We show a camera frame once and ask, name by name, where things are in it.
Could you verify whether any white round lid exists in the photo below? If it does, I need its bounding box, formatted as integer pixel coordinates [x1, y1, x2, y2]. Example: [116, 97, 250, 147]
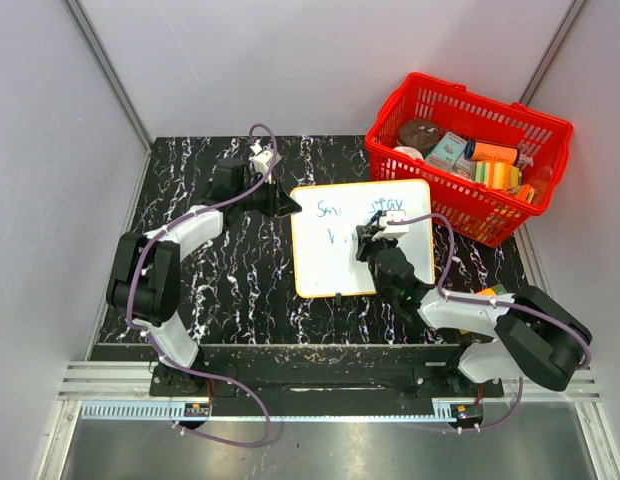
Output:
[394, 146, 424, 161]

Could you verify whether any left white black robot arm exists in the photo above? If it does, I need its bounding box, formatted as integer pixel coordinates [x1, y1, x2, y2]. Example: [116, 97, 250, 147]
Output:
[106, 150, 302, 396]

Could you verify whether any orange sponge package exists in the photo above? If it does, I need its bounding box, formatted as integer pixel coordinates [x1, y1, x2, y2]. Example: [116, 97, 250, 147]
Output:
[478, 284, 512, 301]

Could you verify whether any small orange box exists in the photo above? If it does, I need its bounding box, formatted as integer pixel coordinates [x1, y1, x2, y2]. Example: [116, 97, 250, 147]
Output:
[508, 184, 536, 204]

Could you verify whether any teal white box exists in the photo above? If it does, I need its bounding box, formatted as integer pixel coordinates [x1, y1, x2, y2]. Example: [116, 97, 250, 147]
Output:
[425, 132, 467, 172]

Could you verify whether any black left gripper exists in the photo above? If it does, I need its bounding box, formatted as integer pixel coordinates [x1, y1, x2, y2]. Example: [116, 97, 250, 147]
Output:
[236, 174, 301, 221]

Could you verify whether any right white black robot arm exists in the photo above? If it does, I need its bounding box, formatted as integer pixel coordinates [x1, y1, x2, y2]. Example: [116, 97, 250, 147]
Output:
[355, 223, 592, 396]

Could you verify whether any white slotted cable duct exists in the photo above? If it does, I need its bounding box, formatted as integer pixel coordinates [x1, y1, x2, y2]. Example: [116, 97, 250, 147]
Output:
[81, 392, 475, 422]

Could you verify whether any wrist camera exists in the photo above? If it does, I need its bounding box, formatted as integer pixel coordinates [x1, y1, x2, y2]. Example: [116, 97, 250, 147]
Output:
[250, 144, 281, 176]
[373, 210, 409, 240]

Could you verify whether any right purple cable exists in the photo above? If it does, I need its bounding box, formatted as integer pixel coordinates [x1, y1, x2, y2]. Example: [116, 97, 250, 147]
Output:
[399, 213, 593, 432]

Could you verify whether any brown round package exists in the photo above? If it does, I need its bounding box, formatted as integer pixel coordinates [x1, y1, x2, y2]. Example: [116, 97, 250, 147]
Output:
[398, 118, 443, 152]

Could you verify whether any orange blue can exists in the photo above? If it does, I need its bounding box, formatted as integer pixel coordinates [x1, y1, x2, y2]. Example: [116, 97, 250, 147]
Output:
[464, 139, 520, 165]

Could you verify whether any white blue whiteboard marker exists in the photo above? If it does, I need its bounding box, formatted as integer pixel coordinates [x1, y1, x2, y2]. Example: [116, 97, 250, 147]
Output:
[366, 211, 384, 227]

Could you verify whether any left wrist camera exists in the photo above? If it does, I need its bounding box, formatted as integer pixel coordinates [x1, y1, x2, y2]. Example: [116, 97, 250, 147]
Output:
[250, 144, 281, 176]

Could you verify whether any red plastic shopping basket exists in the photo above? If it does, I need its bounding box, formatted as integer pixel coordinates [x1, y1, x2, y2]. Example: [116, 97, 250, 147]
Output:
[365, 73, 574, 247]

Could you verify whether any yellow green sponge pack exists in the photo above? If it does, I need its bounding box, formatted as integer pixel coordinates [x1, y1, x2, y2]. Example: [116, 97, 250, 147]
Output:
[473, 161, 522, 191]

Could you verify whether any yellow framed whiteboard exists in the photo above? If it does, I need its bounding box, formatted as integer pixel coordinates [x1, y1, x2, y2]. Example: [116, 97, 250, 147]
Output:
[291, 179, 431, 298]

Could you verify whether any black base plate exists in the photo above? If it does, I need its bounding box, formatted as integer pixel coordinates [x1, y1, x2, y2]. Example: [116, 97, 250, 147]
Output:
[149, 344, 504, 401]

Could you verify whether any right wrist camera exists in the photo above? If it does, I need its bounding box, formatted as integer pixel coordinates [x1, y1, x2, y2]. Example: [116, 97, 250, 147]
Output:
[373, 210, 409, 240]

